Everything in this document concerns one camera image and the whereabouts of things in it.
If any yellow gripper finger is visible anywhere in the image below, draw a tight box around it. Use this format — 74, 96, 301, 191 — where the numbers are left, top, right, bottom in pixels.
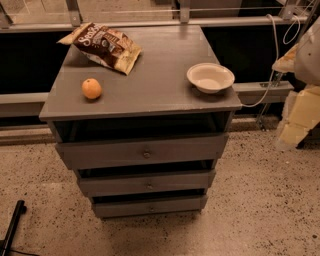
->
272, 44, 298, 73
275, 85, 320, 150

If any grey bottom drawer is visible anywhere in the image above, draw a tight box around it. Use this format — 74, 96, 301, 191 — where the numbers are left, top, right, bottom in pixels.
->
92, 195, 208, 218

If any grey drawer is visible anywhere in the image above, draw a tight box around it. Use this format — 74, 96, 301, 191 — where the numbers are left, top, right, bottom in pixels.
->
56, 133, 228, 170
92, 195, 208, 218
78, 169, 215, 197

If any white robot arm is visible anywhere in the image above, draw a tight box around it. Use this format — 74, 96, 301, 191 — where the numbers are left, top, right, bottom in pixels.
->
272, 17, 320, 150

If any grey wooden drawer cabinet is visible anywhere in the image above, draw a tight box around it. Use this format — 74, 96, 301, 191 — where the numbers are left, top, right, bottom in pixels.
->
40, 26, 241, 206

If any grey middle drawer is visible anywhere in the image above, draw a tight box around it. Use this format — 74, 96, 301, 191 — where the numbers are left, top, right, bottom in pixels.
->
78, 169, 215, 197

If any grey top drawer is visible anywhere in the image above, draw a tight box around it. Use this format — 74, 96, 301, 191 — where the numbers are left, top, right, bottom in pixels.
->
56, 133, 228, 170

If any white bowl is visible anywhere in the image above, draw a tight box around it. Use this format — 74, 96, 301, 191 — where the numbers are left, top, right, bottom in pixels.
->
187, 63, 235, 94

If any brown snack chip bag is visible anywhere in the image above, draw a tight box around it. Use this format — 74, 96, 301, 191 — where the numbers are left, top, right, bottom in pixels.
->
59, 22, 142, 75

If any orange fruit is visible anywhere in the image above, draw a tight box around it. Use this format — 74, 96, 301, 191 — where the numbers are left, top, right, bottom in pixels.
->
81, 78, 102, 100

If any black stand leg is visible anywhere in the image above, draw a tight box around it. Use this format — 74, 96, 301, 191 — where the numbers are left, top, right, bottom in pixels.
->
0, 200, 26, 256

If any grey metal railing frame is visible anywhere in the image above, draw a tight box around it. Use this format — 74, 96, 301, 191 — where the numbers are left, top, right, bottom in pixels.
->
0, 0, 320, 132

